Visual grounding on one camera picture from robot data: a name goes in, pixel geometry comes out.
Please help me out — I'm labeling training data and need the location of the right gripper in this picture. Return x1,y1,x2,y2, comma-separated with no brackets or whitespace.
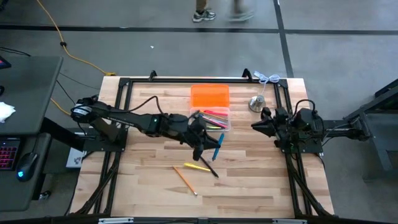
251,107,293,147

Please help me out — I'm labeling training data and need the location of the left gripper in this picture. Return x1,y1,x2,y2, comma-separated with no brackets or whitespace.
169,113,221,162

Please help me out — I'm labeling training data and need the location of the blue pen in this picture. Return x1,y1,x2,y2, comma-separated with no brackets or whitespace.
212,133,225,162

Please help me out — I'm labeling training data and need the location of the yellow highlighter pen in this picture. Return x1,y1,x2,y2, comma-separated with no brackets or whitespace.
183,162,211,172

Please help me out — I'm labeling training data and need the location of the black pen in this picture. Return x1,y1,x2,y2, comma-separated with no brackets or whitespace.
200,156,220,179

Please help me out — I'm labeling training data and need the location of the yellow wooden pencil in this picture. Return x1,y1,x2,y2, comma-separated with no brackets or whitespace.
198,111,228,121

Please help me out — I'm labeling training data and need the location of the clear plastic supply box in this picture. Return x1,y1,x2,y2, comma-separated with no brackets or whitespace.
190,106,231,132

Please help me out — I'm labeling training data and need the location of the orange pencil with red eraser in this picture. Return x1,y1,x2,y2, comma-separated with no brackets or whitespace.
172,165,198,197

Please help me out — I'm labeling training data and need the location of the orange plastic box lid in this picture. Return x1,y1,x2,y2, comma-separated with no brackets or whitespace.
190,84,231,108

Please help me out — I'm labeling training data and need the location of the white printed box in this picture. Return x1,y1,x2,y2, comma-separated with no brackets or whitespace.
65,147,88,169

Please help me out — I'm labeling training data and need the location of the black metal stand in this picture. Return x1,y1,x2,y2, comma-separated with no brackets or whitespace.
343,78,398,182

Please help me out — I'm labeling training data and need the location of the person's foot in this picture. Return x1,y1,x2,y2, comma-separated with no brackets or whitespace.
192,9,217,23
226,11,255,22

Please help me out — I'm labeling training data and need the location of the black computer mouse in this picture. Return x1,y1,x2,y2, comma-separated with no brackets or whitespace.
16,151,40,183

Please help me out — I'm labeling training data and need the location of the dark grey desk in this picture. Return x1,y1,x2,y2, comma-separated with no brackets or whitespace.
0,55,65,136

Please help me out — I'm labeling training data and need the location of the black side desk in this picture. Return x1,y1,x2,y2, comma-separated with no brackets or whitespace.
0,133,53,213

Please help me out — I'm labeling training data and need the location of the backlit keyboard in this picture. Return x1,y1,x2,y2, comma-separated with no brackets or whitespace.
0,136,21,171

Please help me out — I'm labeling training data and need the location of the white crumpled tissue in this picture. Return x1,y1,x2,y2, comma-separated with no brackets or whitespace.
0,101,16,124

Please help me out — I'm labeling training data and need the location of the black device with pink light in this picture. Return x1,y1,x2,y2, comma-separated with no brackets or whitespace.
0,55,12,70

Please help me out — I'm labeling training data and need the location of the white cable bundle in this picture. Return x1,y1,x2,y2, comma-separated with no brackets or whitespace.
253,70,280,97

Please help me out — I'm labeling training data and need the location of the silver metal bracket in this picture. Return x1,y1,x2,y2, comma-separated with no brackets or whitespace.
272,218,308,224
98,217,135,224

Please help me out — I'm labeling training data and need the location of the yellow extension cable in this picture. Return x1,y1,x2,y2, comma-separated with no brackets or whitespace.
34,0,116,77

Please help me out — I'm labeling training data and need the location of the thin black cable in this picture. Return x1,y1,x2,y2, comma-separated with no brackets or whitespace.
58,72,101,91
55,80,77,105
0,46,32,57

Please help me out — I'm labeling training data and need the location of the yellow cable with plug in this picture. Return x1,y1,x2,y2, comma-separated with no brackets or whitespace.
50,98,72,116

